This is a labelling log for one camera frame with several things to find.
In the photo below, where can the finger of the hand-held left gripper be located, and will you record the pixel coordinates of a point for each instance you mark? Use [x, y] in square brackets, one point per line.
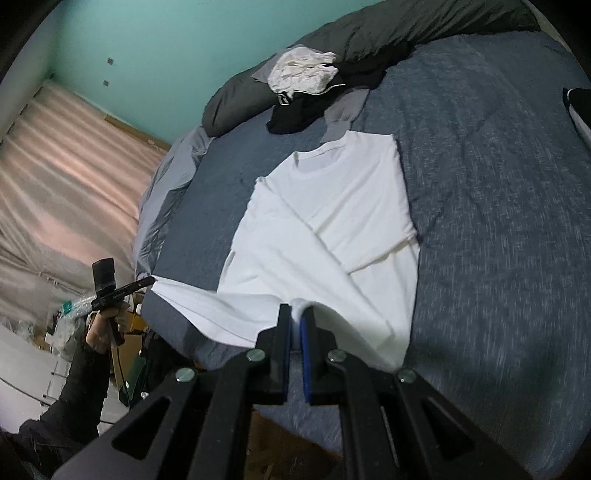
[136, 286]

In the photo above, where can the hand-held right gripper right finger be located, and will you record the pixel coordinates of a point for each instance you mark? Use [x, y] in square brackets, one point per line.
[304, 360]

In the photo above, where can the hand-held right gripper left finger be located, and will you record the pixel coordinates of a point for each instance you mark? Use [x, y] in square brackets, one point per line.
[286, 355]

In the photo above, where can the white long-sleeve shirt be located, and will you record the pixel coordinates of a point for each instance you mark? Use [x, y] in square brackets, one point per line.
[323, 230]

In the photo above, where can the person's left forearm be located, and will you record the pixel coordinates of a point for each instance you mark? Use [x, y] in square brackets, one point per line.
[78, 401]

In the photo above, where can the person's left hand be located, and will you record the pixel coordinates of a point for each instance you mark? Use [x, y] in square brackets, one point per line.
[99, 334]

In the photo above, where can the clear plastic bag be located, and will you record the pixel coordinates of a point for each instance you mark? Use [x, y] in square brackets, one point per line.
[69, 323]

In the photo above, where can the cardboard box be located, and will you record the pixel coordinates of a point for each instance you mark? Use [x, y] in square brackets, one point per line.
[281, 443]

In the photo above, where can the pink striped curtain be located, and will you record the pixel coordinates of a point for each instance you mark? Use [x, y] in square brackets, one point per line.
[60, 194]

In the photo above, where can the light grey sheet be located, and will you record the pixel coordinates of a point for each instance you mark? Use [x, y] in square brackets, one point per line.
[161, 194]

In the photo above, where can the wooden trim strip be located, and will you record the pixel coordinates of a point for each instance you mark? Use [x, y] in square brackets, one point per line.
[138, 134]

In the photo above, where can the dark grey duvet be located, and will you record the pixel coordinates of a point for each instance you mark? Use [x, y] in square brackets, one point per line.
[240, 101]

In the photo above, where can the bed with blue-grey sheet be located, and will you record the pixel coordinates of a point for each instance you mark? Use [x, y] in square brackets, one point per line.
[485, 230]

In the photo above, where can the black garment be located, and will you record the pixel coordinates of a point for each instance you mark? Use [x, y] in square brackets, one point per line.
[295, 115]

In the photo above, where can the grey garment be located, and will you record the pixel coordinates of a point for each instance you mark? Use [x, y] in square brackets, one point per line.
[344, 110]

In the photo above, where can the white crumpled garment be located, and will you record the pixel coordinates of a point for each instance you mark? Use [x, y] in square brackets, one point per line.
[300, 71]

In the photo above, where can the black and grey item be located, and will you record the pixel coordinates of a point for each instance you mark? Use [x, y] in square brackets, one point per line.
[579, 115]

